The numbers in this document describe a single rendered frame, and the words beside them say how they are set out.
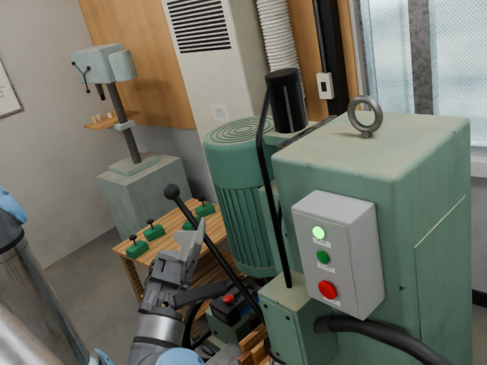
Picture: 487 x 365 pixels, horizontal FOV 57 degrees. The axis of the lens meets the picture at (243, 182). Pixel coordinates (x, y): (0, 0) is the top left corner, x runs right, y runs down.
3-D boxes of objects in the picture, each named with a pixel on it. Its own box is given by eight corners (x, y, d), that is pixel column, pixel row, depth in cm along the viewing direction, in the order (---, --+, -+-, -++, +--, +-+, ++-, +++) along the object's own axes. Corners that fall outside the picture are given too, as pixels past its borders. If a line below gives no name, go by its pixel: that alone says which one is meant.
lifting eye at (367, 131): (353, 132, 71) (348, 93, 68) (387, 135, 66) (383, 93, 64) (347, 136, 70) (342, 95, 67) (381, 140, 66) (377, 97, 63)
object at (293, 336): (301, 329, 86) (287, 266, 80) (339, 350, 79) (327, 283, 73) (271, 357, 81) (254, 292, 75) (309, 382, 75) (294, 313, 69)
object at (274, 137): (298, 152, 87) (282, 66, 80) (330, 157, 81) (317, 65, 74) (269, 169, 83) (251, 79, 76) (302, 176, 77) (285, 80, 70)
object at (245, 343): (294, 316, 125) (290, 298, 123) (298, 318, 124) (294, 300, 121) (244, 361, 114) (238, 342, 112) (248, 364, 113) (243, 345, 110)
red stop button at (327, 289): (322, 292, 65) (319, 276, 63) (339, 300, 63) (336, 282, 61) (318, 296, 64) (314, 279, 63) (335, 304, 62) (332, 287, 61)
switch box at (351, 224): (330, 275, 72) (316, 187, 65) (387, 298, 64) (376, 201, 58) (306, 297, 68) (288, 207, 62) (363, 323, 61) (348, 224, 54)
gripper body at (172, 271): (159, 248, 89) (142, 308, 82) (199, 261, 91) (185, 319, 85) (151, 258, 95) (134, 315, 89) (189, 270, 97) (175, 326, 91)
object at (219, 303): (238, 286, 133) (235, 271, 131) (264, 300, 125) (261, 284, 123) (205, 312, 126) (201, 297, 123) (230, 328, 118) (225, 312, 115)
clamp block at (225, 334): (246, 305, 138) (240, 282, 134) (277, 323, 128) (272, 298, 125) (210, 335, 130) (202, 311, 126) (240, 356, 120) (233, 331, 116)
